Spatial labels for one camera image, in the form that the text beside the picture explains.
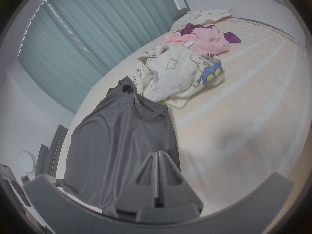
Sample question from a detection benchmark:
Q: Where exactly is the white printed pillow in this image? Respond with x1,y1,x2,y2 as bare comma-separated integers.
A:
170,8,232,31

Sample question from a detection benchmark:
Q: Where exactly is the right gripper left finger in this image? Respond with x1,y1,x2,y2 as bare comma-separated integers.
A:
115,151,159,220

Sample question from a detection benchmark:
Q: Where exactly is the purple garment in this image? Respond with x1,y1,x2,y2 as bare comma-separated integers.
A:
180,23,241,44

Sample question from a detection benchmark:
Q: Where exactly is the black T-shirt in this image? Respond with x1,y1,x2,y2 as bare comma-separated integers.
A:
55,77,181,216

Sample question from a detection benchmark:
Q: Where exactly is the white printed pyjama garment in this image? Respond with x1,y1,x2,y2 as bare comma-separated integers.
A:
135,44,225,109

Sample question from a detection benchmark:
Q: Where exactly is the pink garment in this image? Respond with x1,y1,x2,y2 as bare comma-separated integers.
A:
161,26,231,56

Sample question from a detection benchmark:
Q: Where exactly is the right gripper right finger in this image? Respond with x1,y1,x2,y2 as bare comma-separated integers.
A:
160,151,204,216

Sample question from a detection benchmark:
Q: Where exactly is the bed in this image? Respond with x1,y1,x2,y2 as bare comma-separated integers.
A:
56,0,312,214

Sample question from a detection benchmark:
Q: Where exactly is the blue-green curtain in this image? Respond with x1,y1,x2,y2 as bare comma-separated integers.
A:
18,3,108,115
47,0,182,72

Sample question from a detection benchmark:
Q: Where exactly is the black chest of drawers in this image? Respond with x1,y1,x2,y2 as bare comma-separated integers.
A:
37,124,69,177

